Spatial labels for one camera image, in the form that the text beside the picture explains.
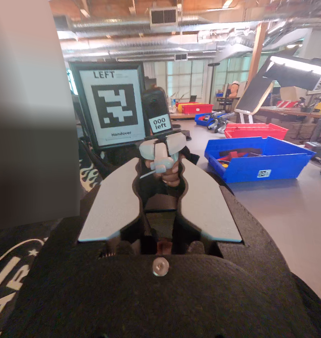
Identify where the mannequin head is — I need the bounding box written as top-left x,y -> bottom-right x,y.
228,80 -> 241,98

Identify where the thin white rod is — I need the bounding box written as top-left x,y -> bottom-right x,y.
139,143 -> 175,179

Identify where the person's right hand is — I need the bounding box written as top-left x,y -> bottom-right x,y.
156,240 -> 173,254

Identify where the white ceiling vent grille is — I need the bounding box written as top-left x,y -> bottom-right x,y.
149,7 -> 179,27

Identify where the black framed marker sign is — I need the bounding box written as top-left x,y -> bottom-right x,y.
69,61 -> 148,151

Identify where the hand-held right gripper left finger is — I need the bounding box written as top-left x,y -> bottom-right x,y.
78,157 -> 142,242

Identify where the black disc floor stand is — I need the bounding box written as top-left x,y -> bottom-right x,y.
207,62 -> 221,114

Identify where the studio light panel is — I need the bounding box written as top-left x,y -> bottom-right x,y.
263,54 -> 321,91

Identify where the blue plastic storage bin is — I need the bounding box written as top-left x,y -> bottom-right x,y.
204,136 -> 317,184
194,113 -> 212,126

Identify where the red plastic storage bin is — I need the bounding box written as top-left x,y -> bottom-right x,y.
224,123 -> 289,140
181,103 -> 214,114

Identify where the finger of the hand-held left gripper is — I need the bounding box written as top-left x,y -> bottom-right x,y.
139,140 -> 156,160
166,132 -> 188,155

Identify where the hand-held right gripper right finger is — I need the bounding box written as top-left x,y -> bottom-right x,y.
180,158 -> 243,243

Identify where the silver ventilation duct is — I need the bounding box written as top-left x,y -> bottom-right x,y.
59,20 -> 256,57

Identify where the black panel with pale edge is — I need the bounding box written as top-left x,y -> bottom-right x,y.
234,78 -> 275,116

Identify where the wooden support post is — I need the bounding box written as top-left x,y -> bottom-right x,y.
247,22 -> 269,83

